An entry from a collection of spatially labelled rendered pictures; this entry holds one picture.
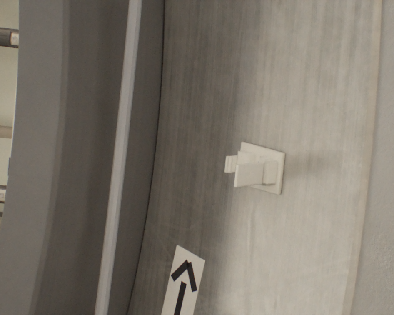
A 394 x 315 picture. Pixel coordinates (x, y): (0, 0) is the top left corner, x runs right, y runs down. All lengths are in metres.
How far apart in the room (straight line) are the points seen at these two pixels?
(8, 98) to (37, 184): 5.58
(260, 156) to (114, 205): 0.06
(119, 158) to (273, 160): 0.06
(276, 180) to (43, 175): 0.09
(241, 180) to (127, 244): 0.08
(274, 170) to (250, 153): 0.01
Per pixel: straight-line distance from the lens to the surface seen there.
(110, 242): 1.04
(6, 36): 5.83
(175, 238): 1.06
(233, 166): 1.03
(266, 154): 1.02
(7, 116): 6.63
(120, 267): 1.08
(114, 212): 1.04
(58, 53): 1.04
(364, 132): 0.99
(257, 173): 1.01
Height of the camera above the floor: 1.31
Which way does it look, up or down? 9 degrees down
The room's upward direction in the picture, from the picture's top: 5 degrees clockwise
